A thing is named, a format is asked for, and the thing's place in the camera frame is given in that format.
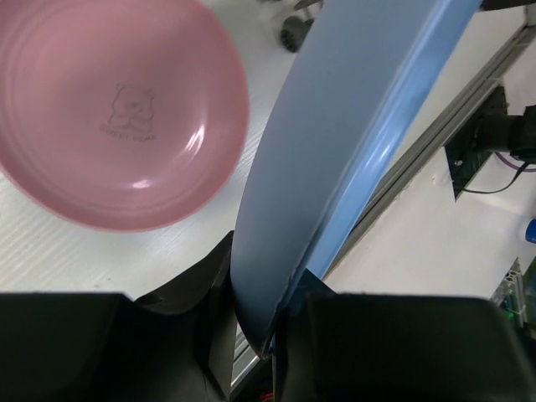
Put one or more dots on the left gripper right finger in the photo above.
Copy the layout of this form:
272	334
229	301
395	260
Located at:
359	347

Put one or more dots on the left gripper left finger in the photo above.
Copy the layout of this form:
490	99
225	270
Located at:
175	343

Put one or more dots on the pink plate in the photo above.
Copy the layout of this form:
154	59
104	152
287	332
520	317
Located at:
120	115

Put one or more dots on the blue plate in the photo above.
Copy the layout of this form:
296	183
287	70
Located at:
357	83

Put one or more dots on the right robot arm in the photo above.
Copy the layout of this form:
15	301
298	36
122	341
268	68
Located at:
508	133

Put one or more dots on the aluminium rail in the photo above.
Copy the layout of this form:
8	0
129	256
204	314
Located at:
418	236

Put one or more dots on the grey wire dish rack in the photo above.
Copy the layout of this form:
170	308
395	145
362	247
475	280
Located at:
291	21

